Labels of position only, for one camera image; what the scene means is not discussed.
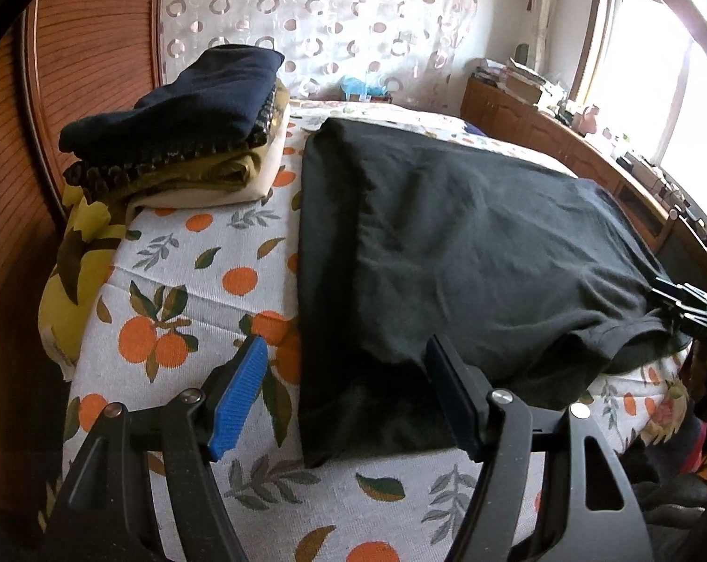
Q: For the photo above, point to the black printed t-shirt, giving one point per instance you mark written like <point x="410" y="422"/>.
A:
<point x="447" y="246"/>

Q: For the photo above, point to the wooden cabinet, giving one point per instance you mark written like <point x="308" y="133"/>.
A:
<point x="535" y="129"/>

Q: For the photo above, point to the dark floral patterned folded garment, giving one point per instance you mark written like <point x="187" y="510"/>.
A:
<point x="154" y="165"/>

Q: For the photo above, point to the cream folded garment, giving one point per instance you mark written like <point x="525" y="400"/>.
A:
<point x="212" y="196"/>

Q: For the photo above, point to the window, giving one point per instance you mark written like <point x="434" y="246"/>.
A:
<point x="652" y="99"/>

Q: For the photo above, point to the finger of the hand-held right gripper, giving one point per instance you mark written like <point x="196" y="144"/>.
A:
<point x="678" y="292"/>
<point x="690" y="317"/>

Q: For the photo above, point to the wooden headboard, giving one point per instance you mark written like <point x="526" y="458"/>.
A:
<point x="66" y="41"/>

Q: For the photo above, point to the orange fruit print bedsheet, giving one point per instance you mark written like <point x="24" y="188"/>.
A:
<point x="183" y="281"/>

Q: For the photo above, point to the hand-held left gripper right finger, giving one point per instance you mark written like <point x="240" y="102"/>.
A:
<point x="456" y="398"/>

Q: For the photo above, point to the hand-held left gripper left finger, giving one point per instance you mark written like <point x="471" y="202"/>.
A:
<point x="242" y="398"/>

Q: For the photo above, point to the circle patterned curtain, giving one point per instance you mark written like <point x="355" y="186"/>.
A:
<point x="359" y="11"/>

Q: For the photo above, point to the blue plastic bag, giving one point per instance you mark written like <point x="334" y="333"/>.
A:
<point x="359" y="91"/>

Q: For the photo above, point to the navy folded garment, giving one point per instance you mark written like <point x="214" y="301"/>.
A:
<point x="212" y="93"/>

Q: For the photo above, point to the person's dark trousers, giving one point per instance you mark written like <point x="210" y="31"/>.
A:
<point x="681" y="509"/>

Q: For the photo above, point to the grey electronic device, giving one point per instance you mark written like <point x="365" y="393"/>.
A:
<point x="646" y="173"/>

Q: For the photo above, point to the yellow patterned blanket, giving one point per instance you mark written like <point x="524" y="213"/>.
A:
<point x="78" y="281"/>

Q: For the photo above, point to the stack of books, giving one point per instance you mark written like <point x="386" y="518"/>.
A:
<point x="523" y="85"/>

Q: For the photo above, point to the pink object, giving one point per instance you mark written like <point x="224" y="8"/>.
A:
<point x="590" y="120"/>

